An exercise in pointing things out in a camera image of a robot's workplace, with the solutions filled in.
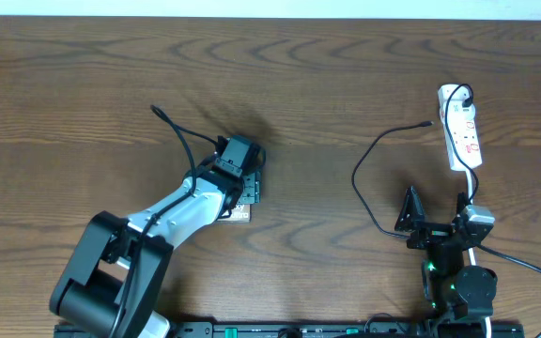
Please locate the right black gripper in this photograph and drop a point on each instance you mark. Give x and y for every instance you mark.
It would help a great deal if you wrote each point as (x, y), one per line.
(429, 234)

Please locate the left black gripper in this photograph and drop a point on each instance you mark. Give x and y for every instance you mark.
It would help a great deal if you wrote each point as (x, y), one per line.
(254, 188)

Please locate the gold Galaxy smartphone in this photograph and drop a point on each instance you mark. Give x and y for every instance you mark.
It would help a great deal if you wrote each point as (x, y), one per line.
(241, 213)

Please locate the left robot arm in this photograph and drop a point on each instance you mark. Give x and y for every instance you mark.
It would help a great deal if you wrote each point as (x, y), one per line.
(110, 286)

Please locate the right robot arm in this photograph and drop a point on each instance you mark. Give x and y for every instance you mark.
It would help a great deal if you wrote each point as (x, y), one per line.
(461, 293)

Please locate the white power strip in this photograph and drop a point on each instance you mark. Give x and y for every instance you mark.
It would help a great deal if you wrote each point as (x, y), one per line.
(457, 113)

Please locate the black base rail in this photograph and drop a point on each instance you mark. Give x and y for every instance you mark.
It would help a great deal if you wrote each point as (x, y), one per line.
(379, 327)

